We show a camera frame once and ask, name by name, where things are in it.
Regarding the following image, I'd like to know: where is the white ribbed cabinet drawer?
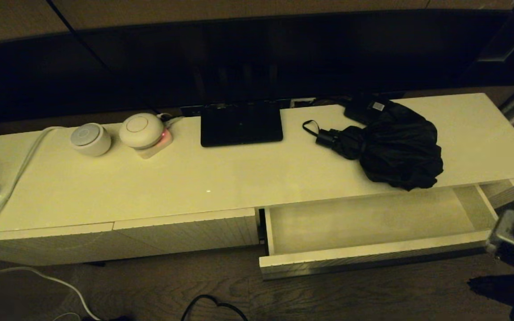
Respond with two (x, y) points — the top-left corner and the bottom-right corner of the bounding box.
(259, 185), (498, 280)

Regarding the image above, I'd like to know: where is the black umbrella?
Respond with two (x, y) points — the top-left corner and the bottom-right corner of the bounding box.
(302, 103), (444, 191)

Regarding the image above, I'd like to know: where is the white tv cabinet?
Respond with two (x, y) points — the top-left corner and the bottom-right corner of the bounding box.
(0, 92), (514, 268)

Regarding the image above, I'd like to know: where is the small black set-top box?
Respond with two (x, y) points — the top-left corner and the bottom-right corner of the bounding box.
(343, 95), (394, 125)

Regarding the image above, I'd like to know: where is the white ribbed cabinet door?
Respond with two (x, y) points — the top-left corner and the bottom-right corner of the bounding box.
(0, 222), (116, 267)
(112, 207), (260, 258)

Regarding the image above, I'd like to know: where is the black television screen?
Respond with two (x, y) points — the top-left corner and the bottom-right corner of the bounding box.
(0, 10), (514, 125)

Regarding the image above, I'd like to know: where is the white power strip red light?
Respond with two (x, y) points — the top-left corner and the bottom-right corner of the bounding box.
(134, 116), (184, 159)

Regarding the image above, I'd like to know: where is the white round dome device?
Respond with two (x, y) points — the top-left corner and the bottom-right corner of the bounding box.
(119, 113), (165, 149)

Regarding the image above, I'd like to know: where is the white speaker with grey top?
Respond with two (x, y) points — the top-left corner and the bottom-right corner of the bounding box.
(70, 123), (112, 157)

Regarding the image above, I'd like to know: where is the black television base plate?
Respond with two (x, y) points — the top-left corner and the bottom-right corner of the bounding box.
(200, 102), (283, 148)

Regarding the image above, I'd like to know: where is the black floor cable with connector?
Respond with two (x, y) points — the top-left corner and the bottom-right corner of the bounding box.
(181, 294), (249, 321)

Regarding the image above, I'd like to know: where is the thick white power cable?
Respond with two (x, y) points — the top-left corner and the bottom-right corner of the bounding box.
(0, 126), (101, 321)

